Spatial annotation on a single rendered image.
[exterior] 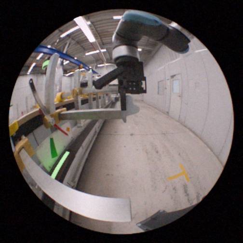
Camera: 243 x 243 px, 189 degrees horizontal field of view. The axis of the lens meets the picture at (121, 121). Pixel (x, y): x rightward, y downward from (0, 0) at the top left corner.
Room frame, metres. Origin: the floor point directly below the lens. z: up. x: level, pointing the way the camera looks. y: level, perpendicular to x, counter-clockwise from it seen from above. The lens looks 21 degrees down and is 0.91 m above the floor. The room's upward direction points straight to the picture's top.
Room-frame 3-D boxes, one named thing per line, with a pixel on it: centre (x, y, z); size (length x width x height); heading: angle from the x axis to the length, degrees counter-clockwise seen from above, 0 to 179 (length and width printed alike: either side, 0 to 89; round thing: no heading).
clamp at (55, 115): (0.22, 0.29, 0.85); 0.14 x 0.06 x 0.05; 1
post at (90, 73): (0.70, 0.30, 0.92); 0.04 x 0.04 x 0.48; 1
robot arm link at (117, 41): (0.25, -0.01, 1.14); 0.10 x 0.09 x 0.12; 15
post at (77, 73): (0.45, 0.29, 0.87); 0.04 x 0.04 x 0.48; 1
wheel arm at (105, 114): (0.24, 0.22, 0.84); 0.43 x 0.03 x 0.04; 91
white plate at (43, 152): (0.17, 0.26, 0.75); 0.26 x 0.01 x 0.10; 1
